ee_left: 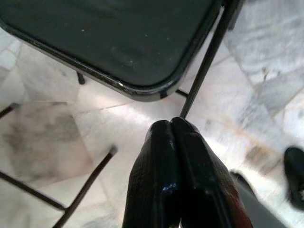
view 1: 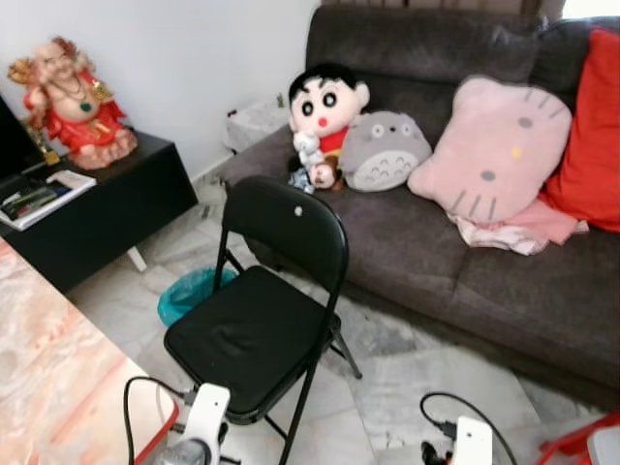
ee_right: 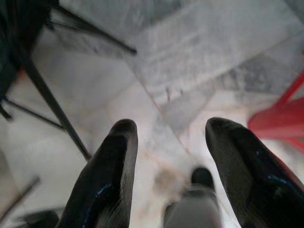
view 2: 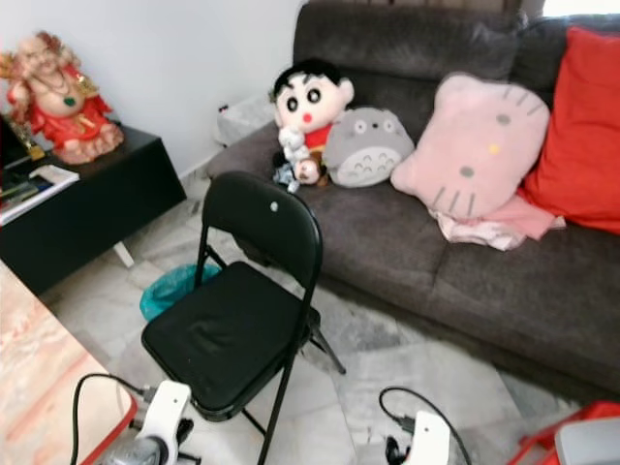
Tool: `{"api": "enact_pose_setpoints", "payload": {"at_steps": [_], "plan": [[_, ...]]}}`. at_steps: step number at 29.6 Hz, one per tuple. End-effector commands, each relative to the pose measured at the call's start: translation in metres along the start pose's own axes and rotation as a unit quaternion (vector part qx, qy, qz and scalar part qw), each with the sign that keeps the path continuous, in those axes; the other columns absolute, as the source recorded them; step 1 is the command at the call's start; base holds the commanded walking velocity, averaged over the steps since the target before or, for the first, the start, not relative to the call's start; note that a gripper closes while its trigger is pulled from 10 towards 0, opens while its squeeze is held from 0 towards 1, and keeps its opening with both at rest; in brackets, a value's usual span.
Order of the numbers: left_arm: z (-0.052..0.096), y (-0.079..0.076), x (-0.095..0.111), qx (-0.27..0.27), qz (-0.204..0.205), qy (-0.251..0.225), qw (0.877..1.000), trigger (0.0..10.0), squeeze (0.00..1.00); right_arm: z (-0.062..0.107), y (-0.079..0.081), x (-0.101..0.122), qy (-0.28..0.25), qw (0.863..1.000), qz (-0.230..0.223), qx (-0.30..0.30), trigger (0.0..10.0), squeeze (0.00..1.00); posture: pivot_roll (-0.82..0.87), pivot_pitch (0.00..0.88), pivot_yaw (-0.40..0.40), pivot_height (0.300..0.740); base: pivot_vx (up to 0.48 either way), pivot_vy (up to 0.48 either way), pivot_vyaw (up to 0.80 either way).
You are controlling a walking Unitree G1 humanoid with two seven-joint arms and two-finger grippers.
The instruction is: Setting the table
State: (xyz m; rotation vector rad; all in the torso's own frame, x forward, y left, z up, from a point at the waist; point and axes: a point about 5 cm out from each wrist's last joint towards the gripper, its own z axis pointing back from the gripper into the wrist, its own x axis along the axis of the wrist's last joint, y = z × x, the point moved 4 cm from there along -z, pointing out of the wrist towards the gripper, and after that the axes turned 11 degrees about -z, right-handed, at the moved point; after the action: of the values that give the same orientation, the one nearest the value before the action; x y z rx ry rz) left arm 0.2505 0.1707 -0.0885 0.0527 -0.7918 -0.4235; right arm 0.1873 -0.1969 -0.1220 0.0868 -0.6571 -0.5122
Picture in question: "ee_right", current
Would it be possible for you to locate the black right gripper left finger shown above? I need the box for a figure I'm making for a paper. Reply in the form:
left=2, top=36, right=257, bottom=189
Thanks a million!
left=57, top=118, right=139, bottom=228

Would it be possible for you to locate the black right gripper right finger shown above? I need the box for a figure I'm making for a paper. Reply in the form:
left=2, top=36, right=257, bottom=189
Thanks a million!
left=205, top=117, right=304, bottom=228

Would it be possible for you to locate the red plastic stool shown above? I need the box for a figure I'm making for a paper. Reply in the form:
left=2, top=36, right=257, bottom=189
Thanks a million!
left=247, top=70, right=304, bottom=153

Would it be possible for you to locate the grey robot leg black foot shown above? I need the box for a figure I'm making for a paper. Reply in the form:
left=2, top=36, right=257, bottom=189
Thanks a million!
left=163, top=167, right=220, bottom=228

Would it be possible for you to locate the black metal frame chair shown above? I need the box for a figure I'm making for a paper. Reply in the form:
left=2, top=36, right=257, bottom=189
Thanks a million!
left=0, top=0, right=138, bottom=160

